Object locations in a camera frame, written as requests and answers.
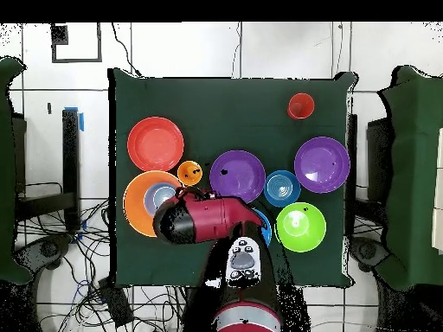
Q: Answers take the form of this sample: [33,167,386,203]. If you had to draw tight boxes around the purple bowl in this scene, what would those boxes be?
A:
[209,149,266,204]
[293,136,351,194]

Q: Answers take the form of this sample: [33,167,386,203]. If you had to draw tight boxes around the orange cup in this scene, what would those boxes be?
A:
[177,160,204,187]

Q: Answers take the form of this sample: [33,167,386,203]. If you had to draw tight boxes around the small translucent blue bowl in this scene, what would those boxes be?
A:
[143,182,177,215]
[263,169,302,208]

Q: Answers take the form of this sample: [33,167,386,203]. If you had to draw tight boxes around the large orange bowl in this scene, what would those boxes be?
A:
[123,169,183,239]

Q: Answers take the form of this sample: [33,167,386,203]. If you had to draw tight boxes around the dark green tablecloth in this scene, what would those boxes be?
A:
[108,67,357,290]

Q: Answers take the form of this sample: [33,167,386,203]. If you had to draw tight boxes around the red shallow bowl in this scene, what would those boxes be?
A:
[126,116,185,174]

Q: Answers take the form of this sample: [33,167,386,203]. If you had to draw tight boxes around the green bowl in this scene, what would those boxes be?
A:
[274,201,327,253]

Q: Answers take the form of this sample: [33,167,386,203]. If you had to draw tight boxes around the red cup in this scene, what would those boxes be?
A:
[286,92,316,121]

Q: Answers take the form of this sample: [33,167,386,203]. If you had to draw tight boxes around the black metal stand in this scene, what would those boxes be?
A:
[15,108,81,231]

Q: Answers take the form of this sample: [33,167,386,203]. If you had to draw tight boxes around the blue tape strip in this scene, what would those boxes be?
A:
[64,106,85,132]

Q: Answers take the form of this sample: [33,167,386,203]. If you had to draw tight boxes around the black power brick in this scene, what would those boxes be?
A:
[98,276,135,328]

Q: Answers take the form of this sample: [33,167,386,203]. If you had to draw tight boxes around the green cloth side table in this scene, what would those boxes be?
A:
[0,56,34,284]
[375,65,443,291]

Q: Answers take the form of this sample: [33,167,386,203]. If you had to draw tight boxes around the white box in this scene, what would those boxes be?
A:
[430,127,443,255]

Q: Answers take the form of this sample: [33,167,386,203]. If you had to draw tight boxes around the tangled floor cables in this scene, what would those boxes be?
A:
[15,200,188,332]

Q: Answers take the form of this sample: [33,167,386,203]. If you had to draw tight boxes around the black pedestal leg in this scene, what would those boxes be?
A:
[15,234,74,271]
[349,236,392,272]

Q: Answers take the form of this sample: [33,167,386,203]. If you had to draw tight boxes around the black floor cable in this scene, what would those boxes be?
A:
[111,22,143,78]

